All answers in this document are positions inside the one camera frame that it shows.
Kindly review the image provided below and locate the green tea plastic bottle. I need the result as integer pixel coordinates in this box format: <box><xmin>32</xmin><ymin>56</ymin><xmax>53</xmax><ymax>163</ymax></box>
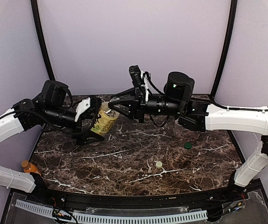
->
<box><xmin>91</xmin><ymin>101</ymin><xmax>120</xmax><ymax>137</ymax></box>

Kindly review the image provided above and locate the Starbucks coffee glass bottle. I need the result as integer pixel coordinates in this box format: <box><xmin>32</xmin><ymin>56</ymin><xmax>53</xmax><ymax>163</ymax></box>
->
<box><xmin>173</xmin><ymin>119</ymin><xmax>184</xmax><ymax>138</ymax></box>

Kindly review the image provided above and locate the cream white bottle cap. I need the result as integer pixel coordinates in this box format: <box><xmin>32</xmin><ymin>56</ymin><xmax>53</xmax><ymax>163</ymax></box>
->
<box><xmin>155</xmin><ymin>161</ymin><xmax>163</xmax><ymax>168</ymax></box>

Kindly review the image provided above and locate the green bottle cap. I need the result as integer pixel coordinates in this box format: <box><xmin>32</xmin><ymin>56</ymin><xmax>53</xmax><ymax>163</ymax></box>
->
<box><xmin>184</xmin><ymin>142</ymin><xmax>192</xmax><ymax>150</ymax></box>

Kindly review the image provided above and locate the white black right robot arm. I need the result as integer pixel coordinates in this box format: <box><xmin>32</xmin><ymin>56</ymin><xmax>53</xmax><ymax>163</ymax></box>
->
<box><xmin>108</xmin><ymin>66</ymin><xmax>268</xmax><ymax>189</ymax></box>

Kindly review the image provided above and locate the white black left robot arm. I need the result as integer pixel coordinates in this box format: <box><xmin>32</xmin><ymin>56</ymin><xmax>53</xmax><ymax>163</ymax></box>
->
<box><xmin>0</xmin><ymin>80</ymin><xmax>104</xmax><ymax>193</ymax></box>

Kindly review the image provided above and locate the orange juice bottle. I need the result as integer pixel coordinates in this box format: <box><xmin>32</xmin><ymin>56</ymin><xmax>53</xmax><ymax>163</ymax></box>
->
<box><xmin>21</xmin><ymin>160</ymin><xmax>41</xmax><ymax>175</ymax></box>

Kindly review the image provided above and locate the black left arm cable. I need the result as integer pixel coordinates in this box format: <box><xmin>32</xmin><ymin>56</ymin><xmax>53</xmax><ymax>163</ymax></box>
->
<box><xmin>42</xmin><ymin>116</ymin><xmax>97</xmax><ymax>136</ymax></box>

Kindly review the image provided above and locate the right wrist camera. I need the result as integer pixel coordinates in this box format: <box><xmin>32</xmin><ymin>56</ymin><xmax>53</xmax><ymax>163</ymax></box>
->
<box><xmin>128</xmin><ymin>65</ymin><xmax>152</xmax><ymax>103</ymax></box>

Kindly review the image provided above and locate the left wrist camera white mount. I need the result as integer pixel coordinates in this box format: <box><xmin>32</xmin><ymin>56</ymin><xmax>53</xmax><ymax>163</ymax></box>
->
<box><xmin>75</xmin><ymin>97</ymin><xmax>91</xmax><ymax>122</ymax></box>

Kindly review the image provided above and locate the black front frame rail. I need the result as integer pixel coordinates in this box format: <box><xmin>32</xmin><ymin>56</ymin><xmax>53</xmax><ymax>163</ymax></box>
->
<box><xmin>27</xmin><ymin>188</ymin><xmax>248</xmax><ymax>210</ymax></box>

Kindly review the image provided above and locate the grey slotted cable duct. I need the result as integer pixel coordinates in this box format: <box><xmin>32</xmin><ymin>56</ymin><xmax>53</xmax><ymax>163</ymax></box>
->
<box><xmin>15</xmin><ymin>199</ymin><xmax>208</xmax><ymax>224</ymax></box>

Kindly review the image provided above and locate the black right corner frame post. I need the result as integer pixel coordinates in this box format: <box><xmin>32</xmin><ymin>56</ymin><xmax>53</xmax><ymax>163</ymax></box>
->
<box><xmin>210</xmin><ymin>0</ymin><xmax>238</xmax><ymax>100</ymax></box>

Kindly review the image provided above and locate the black corner frame post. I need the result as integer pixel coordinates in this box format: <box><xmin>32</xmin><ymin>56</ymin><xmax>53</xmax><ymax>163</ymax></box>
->
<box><xmin>210</xmin><ymin>0</ymin><xmax>238</xmax><ymax>100</ymax></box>
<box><xmin>30</xmin><ymin>0</ymin><xmax>55</xmax><ymax>81</ymax></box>

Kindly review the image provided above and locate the black left corner frame post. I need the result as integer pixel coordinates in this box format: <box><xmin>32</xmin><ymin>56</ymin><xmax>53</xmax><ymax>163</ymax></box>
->
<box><xmin>30</xmin><ymin>0</ymin><xmax>55</xmax><ymax>81</ymax></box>

